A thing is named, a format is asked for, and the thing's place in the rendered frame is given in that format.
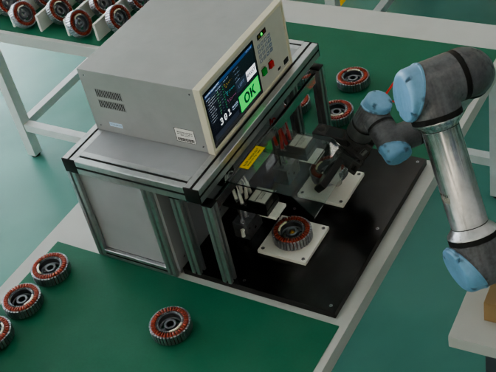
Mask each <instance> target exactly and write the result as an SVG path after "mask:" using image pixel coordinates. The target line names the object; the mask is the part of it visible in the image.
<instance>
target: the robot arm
mask: <svg viewBox="0 0 496 372"><path fill-rule="evenodd" d="M494 79H495V67H494V64H493V63H492V60H491V59H490V57H489V56H488V55H487V54H486V53H485V52H483V51H481V50H479V49H476V48H474V47H470V46H462V47H457V48H454V49H451V50H449V51H447V52H443V53H441V54H439V55H436V56H433V57H431V58H428V59H426V60H423V61H420V62H418V63H412V64H411V65H410V66H408V67H406V68H404V69H401V70H400V71H398V73H397V74H396V76H395V78H394V82H393V98H394V102H395V105H396V109H397V111H399V115H400V117H401V118H402V119H403V120H404V121H402V122H400V123H397V124H396V122H395V121H394V119H393V118H392V116H391V115H390V111H391V108H392V106H393V104H392V100H391V98H390V97H389V95H388V94H386V93H384V92H382V91H379V90H373V91H371V92H369V93H368V94H367V95H366V96H365V98H364V100H362V102H361V103H360V106H359V108H358V109H357V111H356V113H355V115H354V116H353V118H352V119H351V121H350V123H349V124H348V127H347V129H344V128H338V127H334V126H330V125H325V124H322V123H320V124H318V126H317V127H316V128H315V129H314V130H313V132H312V134H316V135H320V136H324V137H330V138H333V139H334V140H336V141H337V142H338V143H339V144H340V145H341V146H342V147H343V148H344V149H345V150H346V151H347V152H348V153H349V154H350V155H352V157H353V158H354V160H353V162H352V163H351V165H350V166H349V168H348V172H349V173H351V174H353V175H355V173H356V172H357V170H358V169H359V168H360V167H361V166H362V165H363V164H364V163H363V162H364V161H365V160H366V158H367V157H368V156H369V154H370V151H371V149H372V147H373V146H374V144H375V146H376V147H377V149H378V152H379V153H380V154H381V155H382V157H383V159H384V160H385V161H386V163H387V164H389V165H398V164H400V163H402V162H403V161H405V160H407V159H408V158H409V157H410V156H411V154H412V149H411V148H415V147H417V146H419V145H421V144H425V146H426V149H427V153H428V156H429V158H430V163H431V165H432V168H433V173H434V175H435V180H436V182H437V185H438V189H439V192H440V194H441V199H442V202H443V204H444V209H445V211H446V214H447V218H448V221H449V225H450V228H451V230H450V232H449V234H448V235H447V241H448V244H449V247H447V248H446V249H445V250H444V251H443V259H444V263H445V265H446V267H447V269H448V271H449V273H450V274H451V276H452V277H453V278H454V280H455V281H456V283H457V284H458V285H459V286H460V287H461V288H463V289H465V290H466V291H468V292H476V291H478V290H481V289H484V288H485V289H486V288H488V287H489V286H491V285H493V284H495V283H496V223H495V222H493V221H491V220H489V219H488V217H487V214H486V210H485V207H484V204H483V199H482V197H481V192H480V190H479V187H478V183H477V180H476V177H475V172H474V170H473V167H472V163H471V160H470V157H469V153H468V150H467V147H466V143H465V140H464V136H463V133H462V130H461V126H460V123H459V120H460V118H461V116H462V114H463V113H464V110H465V108H466V107H467V106H468V105H469V104H470V103H471V102H472V101H473V100H474V99H476V98H479V97H481V96H482V95H484V94H485V93H486V92H487V91H488V89H489V88H490V87H491V85H492V84H493V81H494ZM368 143H369V144H368Z"/></svg>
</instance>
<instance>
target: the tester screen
mask: <svg viewBox="0 0 496 372"><path fill-rule="evenodd" d="M254 63H255V57H254V53H253V49H252V45H250V46H249V47H248V48H247V50H246V51H245V52H244V53H243V54H242V55H241V56H240V58H239V59H238V60H237V61H236V62H235V63H234V64H233V65H232V66H231V67H230V68H229V69H228V71H227V72H226V73H225V74H224V75H223V76H222V78H221V79H220V80H219V81H218V82H217V83H216V85H215V86H214V87H213V88H212V89H211V90H210V91H209V92H208V93H207V94H206V95H205V96H204V100H205V103H206V107H207V112H208V115H209V118H210V123H211V126H212V130H213V135H214V138H215V141H216V135H217V134H218V133H219V131H220V130H221V129H222V128H223V127H224V126H225V125H226V124H227V122H228V121H229V120H230V119H231V117H232V116H233V115H234V114H235V113H236V112H237V110H239V113H240V114H239V115H238V116H237V118H236V119H235V120H234V121H233V123H232V124H231V125H230V127H229V128H228V129H227V130H226V131H225V132H224V133H223V134H222V135H221V137H220V138H219V139H218V141H216V145H217V144H218V143H219V142H220V141H221V139H222V138H223V137H224V136H225V134H226V133H227V132H228V131H229V130H230V129H231V128H232V126H233V125H234V124H235V123H236V121H237V120H238V119H239V118H240V116H241V115H242V114H243V113H244V112H245V111H246V110H247V108H248V107H249V106H250V105H251V103H252V102H253V101H254V100H255V98H256V97H257V96H258V95H259V94H260V93H261V90H260V91H259V93H258V94H257V95H256V96H255V98H254V99H253V100H252V102H251V103H250V104H249V105H248V106H247V107H246V108H245V109H244V111H243V112H241V106H240V103H239V99H238V98H239V96H240V95H241V94H242V93H243V92H244V90H245V89H246V88H247V87H248V85H249V84H251V82H252V81H253V80H254V79H255V78H256V76H258V72H256V73H255V74H254V75H253V76H252V77H251V79H250V80H249V81H248V82H247V84H246V85H245V86H244V87H243V88H242V90H241V91H240V92H239V93H238V92H237V88H236V83H237V82H238V81H239V80H240V79H241V77H242V76H243V75H244V74H245V73H246V72H247V70H248V69H249V68H250V67H251V66H252V65H253V64H254ZM230 106H231V109H232V115H231V116H230V117H229V118H228V120H227V121H226V122H225V123H224V124H223V126H222V127H221V125H220V122H219V120H220V118H221V117H222V116H223V115H224V113H225V112H226V111H227V110H228V109H229V107H230Z"/></svg>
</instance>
